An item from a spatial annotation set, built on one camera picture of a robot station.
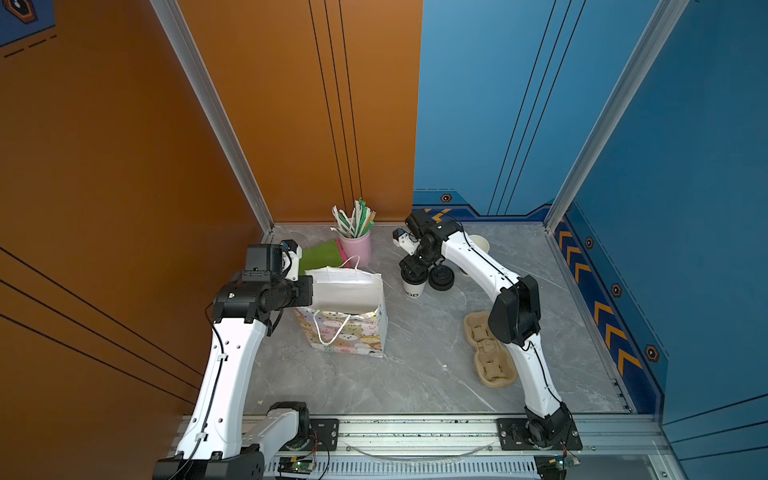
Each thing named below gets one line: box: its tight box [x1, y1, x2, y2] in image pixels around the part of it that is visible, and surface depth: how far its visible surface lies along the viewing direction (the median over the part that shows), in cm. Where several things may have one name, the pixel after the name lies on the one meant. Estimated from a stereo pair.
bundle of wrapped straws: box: [330, 198, 377, 238], surface depth 101 cm
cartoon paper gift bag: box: [294, 255, 389, 358], surface depth 77 cm
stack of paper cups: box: [468, 234, 490, 253], surface depth 99 cm
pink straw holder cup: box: [339, 231, 372, 270], surface depth 105 cm
